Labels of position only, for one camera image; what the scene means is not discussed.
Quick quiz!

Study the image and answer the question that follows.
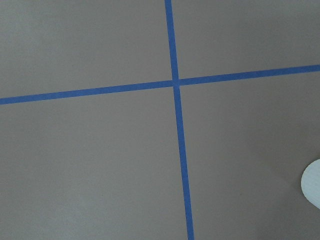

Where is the white mug with handle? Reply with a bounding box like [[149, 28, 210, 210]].
[[300, 159, 320, 209]]

